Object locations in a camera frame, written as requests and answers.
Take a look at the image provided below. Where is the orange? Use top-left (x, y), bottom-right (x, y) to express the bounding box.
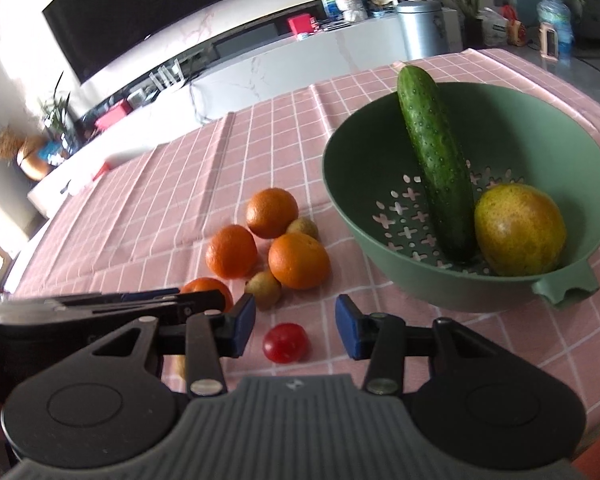
top-left (180, 277), bottom-right (234, 313)
top-left (205, 224), bottom-right (258, 279)
top-left (268, 233), bottom-right (331, 290)
top-left (246, 188), bottom-right (299, 239)

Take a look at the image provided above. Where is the green cucumber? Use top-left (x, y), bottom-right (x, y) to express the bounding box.
top-left (397, 63), bottom-right (477, 262)

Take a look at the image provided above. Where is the gold vase with dried plant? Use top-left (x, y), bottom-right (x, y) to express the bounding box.
top-left (0, 127), bottom-right (52, 182)

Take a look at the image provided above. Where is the white marble television cabinet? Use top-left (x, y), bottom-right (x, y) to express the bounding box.
top-left (27, 7), bottom-right (468, 218)

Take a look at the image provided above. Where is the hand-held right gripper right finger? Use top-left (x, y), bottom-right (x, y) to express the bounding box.
top-left (334, 294), bottom-right (512, 395)

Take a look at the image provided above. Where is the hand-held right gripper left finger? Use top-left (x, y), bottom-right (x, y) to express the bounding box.
top-left (85, 292), bottom-right (257, 395)

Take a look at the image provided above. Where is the blue water bottle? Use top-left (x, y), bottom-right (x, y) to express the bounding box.
top-left (536, 0), bottom-right (575, 58)

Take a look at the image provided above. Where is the pink checked tablecloth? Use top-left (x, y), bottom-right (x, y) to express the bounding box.
top-left (5, 47), bottom-right (600, 441)

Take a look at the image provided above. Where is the green colander bowl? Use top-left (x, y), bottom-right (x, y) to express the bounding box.
top-left (322, 82), bottom-right (600, 313)

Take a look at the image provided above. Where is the small brown kiwi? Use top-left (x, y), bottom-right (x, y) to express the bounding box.
top-left (286, 217), bottom-right (319, 241)
top-left (244, 270), bottom-right (282, 309)

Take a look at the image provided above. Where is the black curved television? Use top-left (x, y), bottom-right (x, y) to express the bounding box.
top-left (42, 0), bottom-right (241, 85)

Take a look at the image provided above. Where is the pink small heater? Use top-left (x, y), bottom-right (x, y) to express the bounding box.
top-left (539, 22), bottom-right (561, 62)

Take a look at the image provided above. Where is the red bag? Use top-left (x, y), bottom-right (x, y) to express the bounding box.
top-left (501, 5), bottom-right (529, 45)

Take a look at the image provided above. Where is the white plastic bag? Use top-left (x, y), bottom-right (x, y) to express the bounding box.
top-left (479, 7), bottom-right (510, 47)

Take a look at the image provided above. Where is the wide red box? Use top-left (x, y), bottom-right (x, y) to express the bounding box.
top-left (95, 100), bottom-right (134, 132)

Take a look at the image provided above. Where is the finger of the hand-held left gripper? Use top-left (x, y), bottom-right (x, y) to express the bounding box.
top-left (96, 287), bottom-right (182, 305)
top-left (92, 292), bottom-right (227, 326)

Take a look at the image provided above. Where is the tall potted plant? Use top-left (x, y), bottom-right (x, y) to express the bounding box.
top-left (412, 0), bottom-right (503, 48)

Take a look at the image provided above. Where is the silver trash can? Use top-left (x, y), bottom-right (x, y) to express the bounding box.
top-left (396, 0), bottom-right (447, 61)

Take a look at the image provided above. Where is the white router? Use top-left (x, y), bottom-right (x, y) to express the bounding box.
top-left (149, 60), bottom-right (189, 93)

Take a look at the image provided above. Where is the red tomato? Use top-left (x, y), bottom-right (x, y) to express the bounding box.
top-left (262, 323), bottom-right (309, 364)

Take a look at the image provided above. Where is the small red box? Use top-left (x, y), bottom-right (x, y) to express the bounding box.
top-left (287, 14), bottom-right (317, 37)

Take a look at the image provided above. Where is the green leafy houseplant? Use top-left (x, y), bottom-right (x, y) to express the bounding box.
top-left (36, 72), bottom-right (77, 157)

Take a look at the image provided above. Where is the yellow green mango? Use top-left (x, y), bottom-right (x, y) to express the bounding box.
top-left (474, 184), bottom-right (567, 277)

